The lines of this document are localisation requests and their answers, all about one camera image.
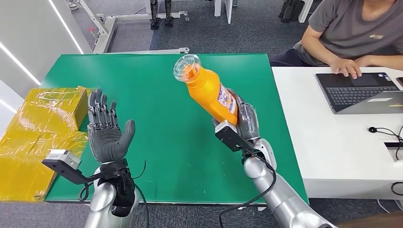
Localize white metal stand frame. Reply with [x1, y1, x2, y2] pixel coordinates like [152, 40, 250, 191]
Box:
[75, 0, 190, 55]

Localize person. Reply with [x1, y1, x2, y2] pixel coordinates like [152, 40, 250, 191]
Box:
[269, 0, 403, 80]

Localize black looped cable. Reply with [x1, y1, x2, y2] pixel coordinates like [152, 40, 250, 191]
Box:
[390, 181, 403, 196]

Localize yellow taped cardboard box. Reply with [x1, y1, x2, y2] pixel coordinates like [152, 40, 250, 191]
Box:
[0, 86, 95, 202]

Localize person's left hand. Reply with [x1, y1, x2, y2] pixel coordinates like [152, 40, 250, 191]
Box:
[354, 56, 374, 68]

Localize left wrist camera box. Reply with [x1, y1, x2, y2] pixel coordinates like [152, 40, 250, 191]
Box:
[41, 149, 102, 186]

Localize black cable with round puck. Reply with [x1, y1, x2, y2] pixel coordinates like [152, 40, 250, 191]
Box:
[368, 125, 403, 161]

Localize orange liquid plastic bottle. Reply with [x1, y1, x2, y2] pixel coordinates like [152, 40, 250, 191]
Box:
[173, 54, 239, 126]

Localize white slanted table leg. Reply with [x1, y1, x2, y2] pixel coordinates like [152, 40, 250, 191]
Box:
[297, 0, 315, 24]

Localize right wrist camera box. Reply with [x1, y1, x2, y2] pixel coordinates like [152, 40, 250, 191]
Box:
[214, 119, 253, 153]

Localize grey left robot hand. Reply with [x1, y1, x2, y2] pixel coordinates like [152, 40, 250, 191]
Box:
[86, 89, 136, 164]

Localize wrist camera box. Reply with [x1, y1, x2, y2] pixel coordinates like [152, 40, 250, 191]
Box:
[41, 149, 102, 186]
[214, 119, 253, 153]

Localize thin white cable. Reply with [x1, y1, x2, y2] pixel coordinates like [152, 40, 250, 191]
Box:
[376, 199, 390, 214]

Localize black robot legs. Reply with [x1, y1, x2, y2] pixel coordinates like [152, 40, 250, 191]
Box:
[149, 0, 175, 31]

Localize white furniture leg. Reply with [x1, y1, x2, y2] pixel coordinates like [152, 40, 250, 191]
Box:
[214, 0, 234, 25]

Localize dark grey laptop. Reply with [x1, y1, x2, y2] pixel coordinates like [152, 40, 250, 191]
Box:
[315, 72, 403, 115]

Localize green table mat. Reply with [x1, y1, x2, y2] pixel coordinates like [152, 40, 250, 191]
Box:
[41, 53, 310, 206]

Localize white desk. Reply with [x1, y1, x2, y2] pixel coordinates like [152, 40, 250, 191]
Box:
[271, 66, 403, 200]

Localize person's right hand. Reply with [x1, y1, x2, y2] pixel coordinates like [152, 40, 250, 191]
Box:
[329, 57, 363, 80]

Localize black equipment pile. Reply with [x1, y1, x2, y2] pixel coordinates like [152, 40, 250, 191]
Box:
[278, 0, 306, 24]

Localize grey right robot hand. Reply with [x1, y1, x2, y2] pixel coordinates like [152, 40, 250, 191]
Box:
[226, 89, 261, 142]

